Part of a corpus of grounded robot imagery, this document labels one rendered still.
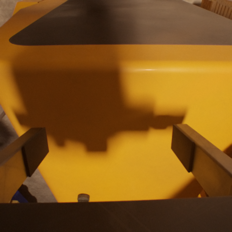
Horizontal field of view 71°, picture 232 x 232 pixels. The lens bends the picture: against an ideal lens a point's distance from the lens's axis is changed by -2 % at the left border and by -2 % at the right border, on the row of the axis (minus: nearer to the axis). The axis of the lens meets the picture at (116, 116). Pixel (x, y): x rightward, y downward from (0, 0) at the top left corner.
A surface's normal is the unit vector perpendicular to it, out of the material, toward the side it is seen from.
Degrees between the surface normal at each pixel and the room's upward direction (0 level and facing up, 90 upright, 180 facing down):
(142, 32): 90
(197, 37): 90
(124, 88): 0
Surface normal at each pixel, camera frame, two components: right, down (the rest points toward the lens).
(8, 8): -0.01, 0.65
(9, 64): -0.14, -0.28
